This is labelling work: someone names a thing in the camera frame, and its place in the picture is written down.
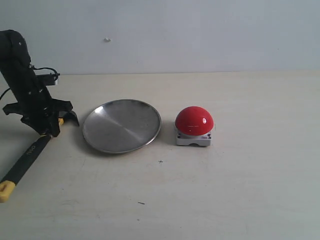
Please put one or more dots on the red dome push button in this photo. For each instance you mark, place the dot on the red dome push button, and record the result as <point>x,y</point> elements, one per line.
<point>194,126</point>

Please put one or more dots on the round silver metal plate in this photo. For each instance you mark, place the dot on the round silver metal plate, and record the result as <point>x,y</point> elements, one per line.
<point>121,126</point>

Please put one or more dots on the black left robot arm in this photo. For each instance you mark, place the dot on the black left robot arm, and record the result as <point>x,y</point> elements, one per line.
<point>14,50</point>

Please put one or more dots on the yellow black claw hammer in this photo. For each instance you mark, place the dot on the yellow black claw hammer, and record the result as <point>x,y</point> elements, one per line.
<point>16,173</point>

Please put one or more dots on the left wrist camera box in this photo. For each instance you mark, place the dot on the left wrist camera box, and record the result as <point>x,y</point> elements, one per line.
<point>49,79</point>

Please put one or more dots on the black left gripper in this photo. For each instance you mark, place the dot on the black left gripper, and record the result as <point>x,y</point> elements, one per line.
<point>34,100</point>

